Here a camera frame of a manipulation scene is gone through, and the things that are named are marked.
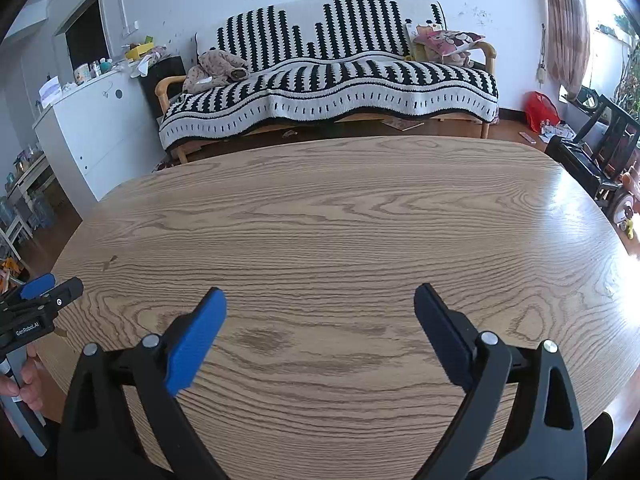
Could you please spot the hanging wall brush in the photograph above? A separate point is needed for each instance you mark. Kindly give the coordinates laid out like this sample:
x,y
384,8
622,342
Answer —
x,y
541,72

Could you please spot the black wooden chair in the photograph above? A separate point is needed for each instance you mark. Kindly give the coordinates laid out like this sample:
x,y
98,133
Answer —
x,y
617,130

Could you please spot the patterned curtain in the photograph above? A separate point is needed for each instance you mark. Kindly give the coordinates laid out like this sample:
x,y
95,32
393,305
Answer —
x,y
567,30

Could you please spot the black cabinet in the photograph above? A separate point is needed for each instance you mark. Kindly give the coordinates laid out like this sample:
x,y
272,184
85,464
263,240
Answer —
x,y
160,72

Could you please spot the pink cartoon cushion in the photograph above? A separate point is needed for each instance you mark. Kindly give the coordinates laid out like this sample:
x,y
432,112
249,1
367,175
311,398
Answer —
x,y
450,42

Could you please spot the black round stool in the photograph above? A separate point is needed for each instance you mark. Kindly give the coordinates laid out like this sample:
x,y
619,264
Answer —
x,y
597,450

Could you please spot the green potted plant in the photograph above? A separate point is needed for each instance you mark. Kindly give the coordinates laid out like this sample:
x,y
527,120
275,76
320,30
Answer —
x,y
630,85

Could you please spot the scattered floor papers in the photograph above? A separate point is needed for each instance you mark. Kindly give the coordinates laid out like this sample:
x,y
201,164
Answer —
x,y
555,132

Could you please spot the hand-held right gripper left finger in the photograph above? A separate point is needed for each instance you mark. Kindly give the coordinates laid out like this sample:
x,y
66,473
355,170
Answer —
x,y
195,340

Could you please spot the blue water jug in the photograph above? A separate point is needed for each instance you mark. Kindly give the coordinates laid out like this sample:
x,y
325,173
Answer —
x,y
44,212

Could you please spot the wooden sofa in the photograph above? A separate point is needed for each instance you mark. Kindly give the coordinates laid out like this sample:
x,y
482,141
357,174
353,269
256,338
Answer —
x,y
162,90

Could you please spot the white side table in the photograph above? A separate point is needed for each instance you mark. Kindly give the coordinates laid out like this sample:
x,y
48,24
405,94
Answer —
x,y
30,170

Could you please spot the red plastic bag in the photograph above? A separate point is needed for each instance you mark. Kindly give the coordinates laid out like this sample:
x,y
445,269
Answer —
x,y
540,112

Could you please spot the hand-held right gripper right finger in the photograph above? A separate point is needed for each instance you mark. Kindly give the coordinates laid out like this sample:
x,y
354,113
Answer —
x,y
442,337

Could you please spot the yellow toy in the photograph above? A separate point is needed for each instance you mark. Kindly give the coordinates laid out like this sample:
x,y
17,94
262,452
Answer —
x,y
10,272

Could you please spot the yellow box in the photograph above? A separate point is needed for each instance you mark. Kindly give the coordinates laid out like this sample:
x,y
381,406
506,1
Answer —
x,y
137,51

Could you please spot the white cabinet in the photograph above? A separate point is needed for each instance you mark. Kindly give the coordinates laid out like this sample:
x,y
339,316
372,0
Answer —
x,y
100,130

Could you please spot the person's left hand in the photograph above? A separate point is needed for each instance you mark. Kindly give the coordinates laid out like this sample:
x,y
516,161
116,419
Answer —
x,y
32,385

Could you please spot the brown flat cardboard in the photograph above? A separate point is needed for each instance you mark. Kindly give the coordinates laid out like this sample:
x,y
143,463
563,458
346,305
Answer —
x,y
402,124

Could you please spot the black and white striped blanket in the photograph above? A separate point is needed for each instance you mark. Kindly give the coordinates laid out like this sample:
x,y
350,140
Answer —
x,y
325,90

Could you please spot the white paper box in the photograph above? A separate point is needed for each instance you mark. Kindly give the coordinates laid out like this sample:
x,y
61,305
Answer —
x,y
50,91

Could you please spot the white tub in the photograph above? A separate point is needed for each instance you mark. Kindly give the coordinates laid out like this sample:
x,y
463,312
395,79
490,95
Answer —
x,y
81,74

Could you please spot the beige clothing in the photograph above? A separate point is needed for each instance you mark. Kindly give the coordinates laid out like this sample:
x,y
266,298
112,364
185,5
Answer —
x,y
215,67

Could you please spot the pink tricycle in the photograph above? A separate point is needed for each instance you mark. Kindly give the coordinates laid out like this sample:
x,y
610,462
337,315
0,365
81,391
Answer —
x,y
627,200

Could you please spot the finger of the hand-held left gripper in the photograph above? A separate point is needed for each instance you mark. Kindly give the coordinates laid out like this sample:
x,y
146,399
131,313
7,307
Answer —
x,y
37,285
67,292

